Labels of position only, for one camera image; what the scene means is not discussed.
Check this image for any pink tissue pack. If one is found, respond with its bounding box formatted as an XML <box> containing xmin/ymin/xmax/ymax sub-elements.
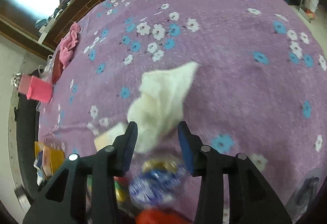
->
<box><xmin>42</xmin><ymin>146</ymin><xmax>53</xmax><ymax>177</ymax></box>

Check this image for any pink crumpled cloth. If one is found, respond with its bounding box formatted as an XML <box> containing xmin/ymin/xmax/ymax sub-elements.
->
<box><xmin>59</xmin><ymin>22</ymin><xmax>81</xmax><ymax>69</ymax></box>

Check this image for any blue white patterned pouch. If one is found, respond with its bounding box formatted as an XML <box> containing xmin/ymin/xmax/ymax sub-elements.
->
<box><xmin>129</xmin><ymin>159</ymin><xmax>188</xmax><ymax>208</ymax></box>

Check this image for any cream white cloth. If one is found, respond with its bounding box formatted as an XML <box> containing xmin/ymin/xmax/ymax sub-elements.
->
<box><xmin>127</xmin><ymin>62</ymin><xmax>199</xmax><ymax>154</ymax></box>

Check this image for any purple floral tablecloth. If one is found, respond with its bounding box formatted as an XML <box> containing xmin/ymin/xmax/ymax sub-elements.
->
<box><xmin>38</xmin><ymin>0</ymin><xmax>326</xmax><ymax>222</ymax></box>

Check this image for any glass bottle with lid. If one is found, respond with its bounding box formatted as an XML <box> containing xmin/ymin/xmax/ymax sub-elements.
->
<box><xmin>11</xmin><ymin>72</ymin><xmax>32</xmax><ymax>95</ymax></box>

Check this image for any red soft object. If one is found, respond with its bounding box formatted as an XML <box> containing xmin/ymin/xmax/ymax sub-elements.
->
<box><xmin>135</xmin><ymin>208</ymin><xmax>192</xmax><ymax>224</ymax></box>

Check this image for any black sofa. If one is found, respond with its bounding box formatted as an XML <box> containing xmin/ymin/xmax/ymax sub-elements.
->
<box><xmin>15</xmin><ymin>94</ymin><xmax>40</xmax><ymax>202</ymax></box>

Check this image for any green yellow sponge pack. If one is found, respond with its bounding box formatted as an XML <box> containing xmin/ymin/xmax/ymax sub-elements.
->
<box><xmin>86</xmin><ymin>175</ymin><xmax>129</xmax><ymax>204</ymax></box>

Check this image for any dark red packet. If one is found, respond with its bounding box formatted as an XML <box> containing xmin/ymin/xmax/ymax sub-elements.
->
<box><xmin>52</xmin><ymin>50</ymin><xmax>63</xmax><ymax>85</ymax></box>

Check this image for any yellow cardboard box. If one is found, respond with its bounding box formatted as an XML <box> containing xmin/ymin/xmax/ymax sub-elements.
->
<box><xmin>34</xmin><ymin>141</ymin><xmax>65</xmax><ymax>178</ymax></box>

